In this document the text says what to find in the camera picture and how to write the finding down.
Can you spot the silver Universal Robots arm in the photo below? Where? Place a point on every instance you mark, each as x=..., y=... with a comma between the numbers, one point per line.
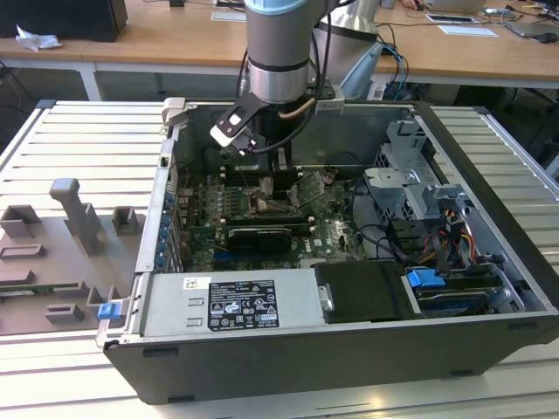
x=275, y=43

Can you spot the black RAM slot bank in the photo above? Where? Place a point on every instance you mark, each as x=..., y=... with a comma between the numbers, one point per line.
x=244, y=175
x=266, y=222

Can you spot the CPU socket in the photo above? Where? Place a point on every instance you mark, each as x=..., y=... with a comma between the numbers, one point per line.
x=279, y=207

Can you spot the grey plastic case latch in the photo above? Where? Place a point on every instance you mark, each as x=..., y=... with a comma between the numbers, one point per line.
x=174, y=109

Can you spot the white power adapter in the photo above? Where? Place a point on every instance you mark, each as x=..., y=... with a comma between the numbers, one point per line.
x=377, y=92

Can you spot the black graphics card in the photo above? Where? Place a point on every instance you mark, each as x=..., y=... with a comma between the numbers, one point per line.
x=257, y=240

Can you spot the green motherboard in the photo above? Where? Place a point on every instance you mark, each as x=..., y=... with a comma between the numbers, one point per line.
x=336, y=235

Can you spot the silver metal drive cage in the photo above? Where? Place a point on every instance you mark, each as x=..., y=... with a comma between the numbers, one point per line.
x=393, y=192

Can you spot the long wooden desk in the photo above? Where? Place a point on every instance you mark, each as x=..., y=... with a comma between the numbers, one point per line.
x=174, y=39

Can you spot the black plastic shroud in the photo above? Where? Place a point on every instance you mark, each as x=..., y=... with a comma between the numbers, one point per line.
x=362, y=292

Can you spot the flat tablet with white rim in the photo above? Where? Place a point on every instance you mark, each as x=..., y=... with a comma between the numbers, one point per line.
x=450, y=18

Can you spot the blue disk carrier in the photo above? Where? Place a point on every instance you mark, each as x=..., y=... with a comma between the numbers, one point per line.
x=423, y=278

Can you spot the silver power supply with label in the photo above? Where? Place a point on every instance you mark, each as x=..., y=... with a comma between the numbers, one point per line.
x=174, y=314

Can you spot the silver laptop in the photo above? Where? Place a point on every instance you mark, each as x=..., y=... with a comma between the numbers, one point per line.
x=454, y=5

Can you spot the open black PC case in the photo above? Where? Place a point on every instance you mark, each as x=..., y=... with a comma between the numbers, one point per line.
x=305, y=366

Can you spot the black hard disk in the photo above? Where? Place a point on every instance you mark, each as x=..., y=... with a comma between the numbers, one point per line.
x=450, y=301

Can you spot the blue plastic case clip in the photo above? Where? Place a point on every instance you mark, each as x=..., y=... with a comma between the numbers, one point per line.
x=109, y=312

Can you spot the crumpled white paper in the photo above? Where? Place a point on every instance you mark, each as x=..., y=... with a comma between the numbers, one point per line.
x=37, y=39

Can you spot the grey parts rack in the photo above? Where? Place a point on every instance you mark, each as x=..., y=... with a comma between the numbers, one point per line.
x=52, y=262

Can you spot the dark closed laptop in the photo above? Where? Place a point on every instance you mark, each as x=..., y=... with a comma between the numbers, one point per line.
x=530, y=28

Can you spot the green RAM stick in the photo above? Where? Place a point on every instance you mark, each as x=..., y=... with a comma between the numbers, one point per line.
x=26, y=289

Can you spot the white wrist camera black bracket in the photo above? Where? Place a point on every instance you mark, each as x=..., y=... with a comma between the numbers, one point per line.
x=227, y=131

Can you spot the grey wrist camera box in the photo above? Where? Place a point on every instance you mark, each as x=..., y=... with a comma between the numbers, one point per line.
x=330, y=102

